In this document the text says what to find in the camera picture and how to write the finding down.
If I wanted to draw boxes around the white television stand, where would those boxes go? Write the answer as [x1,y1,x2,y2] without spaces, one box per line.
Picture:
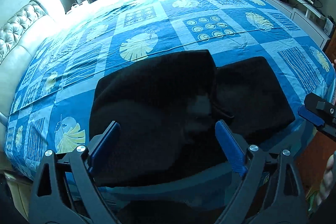
[243,0,332,49]

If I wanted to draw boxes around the white nightstand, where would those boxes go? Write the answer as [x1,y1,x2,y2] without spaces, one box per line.
[66,1,90,14]

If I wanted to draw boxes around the blue patterned bed sheet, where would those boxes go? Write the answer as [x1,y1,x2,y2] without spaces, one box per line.
[4,0,332,203]

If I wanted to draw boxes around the beige tufted leather bed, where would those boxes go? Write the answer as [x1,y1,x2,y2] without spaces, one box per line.
[0,0,66,219]

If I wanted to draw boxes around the person's right hand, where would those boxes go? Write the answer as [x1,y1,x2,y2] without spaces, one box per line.
[318,151,336,206]

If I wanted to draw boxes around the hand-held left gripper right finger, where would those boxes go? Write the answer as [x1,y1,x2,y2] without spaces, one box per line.
[215,120,309,224]

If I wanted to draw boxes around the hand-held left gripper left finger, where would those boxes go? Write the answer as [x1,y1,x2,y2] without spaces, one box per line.
[29,121,121,224]

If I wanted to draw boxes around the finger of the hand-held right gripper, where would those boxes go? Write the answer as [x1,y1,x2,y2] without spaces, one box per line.
[298,93,336,140]

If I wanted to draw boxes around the black studded pants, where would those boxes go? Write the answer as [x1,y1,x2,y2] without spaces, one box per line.
[89,49,296,188]

